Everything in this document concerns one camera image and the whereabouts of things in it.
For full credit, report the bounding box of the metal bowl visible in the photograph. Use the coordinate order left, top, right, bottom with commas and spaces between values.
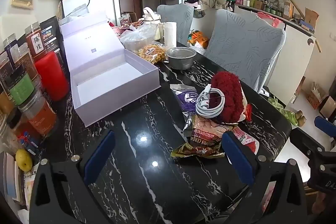
166, 47, 197, 71

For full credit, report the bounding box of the black foil bag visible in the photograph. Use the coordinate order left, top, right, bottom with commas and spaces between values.
39, 16, 66, 67

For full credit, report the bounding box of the stack of books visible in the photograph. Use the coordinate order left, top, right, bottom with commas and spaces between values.
0, 153, 27, 203

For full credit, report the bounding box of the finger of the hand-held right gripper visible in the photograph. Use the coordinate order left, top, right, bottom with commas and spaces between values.
290, 128, 326, 159
314, 116, 336, 138

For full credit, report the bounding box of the clear plastic bag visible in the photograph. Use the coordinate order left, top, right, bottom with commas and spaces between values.
119, 23, 158, 52

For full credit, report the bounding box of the brown pink snack packet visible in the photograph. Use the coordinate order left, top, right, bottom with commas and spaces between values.
189, 116, 234, 147

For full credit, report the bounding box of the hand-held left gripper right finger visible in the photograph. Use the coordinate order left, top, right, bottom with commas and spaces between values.
210, 131, 308, 224

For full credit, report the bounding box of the cardboard box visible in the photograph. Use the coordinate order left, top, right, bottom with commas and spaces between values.
306, 82, 327, 110
301, 8, 319, 30

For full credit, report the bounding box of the lavender gift box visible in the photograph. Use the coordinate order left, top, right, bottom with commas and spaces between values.
60, 11, 161, 128

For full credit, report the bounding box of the yellow waffle snack bag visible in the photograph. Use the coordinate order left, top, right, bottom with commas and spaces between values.
138, 44, 167, 64

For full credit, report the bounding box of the silver purple snack packet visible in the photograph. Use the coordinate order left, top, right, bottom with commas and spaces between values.
170, 84, 200, 136

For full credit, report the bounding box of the yellow fruit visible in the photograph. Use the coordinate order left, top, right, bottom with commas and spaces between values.
15, 149, 33, 171

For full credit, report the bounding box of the pink plastic bag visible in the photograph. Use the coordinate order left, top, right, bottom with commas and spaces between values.
259, 12, 285, 29

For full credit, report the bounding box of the white cabinet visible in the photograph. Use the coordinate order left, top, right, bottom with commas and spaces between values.
234, 4, 317, 106

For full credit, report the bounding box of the row of cosmetic bottles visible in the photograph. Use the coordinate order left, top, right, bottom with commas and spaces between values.
235, 0, 294, 20

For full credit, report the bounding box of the red fluffy scrunchie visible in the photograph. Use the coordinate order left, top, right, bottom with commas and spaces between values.
210, 71, 246, 123

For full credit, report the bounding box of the white charging cable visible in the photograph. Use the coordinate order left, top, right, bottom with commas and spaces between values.
196, 84, 226, 118

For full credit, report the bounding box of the red cylinder bottle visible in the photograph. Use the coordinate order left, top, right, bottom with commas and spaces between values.
34, 51, 71, 101

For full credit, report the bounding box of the orange bag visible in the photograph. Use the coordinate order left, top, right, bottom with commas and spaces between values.
188, 30, 210, 48

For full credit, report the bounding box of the gold brown snack packet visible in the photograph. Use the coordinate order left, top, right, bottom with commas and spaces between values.
171, 142, 225, 159

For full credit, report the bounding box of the white fridge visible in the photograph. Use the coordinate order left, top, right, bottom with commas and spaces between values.
62, 0, 121, 28

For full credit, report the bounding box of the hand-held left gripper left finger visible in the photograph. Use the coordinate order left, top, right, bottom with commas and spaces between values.
29, 130, 116, 224

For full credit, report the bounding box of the white jug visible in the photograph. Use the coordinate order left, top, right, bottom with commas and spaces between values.
142, 7, 161, 28

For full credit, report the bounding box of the group of plastic spice jars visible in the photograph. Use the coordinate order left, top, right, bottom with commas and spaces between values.
0, 22, 59, 140

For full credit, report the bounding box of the grey leaf-patterned chair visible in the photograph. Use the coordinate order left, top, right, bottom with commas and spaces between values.
203, 9, 286, 93
157, 4, 195, 47

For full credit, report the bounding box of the green slipper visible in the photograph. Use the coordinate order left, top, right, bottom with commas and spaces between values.
282, 108, 298, 126
268, 97, 286, 109

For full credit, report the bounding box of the brown slipper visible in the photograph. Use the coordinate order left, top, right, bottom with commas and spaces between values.
294, 110, 307, 126

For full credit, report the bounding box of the paper towel roll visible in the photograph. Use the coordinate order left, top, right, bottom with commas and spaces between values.
164, 21, 177, 50

